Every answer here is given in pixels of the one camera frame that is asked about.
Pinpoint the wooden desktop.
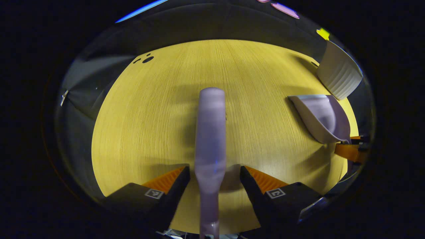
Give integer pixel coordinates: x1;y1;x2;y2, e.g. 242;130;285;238
91;39;360;234

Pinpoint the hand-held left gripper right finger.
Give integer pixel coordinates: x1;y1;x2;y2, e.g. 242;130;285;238
240;165;327;230

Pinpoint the pink dustpan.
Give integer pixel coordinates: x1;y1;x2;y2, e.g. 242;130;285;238
288;94;352;145

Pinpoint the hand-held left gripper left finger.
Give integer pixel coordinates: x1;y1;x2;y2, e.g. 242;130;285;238
100;165;191;229

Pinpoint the pink small broom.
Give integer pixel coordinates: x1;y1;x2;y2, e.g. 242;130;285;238
194;87;227;239

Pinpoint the white ribbed garbage bin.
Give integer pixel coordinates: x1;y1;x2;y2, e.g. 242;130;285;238
316;40;364;101

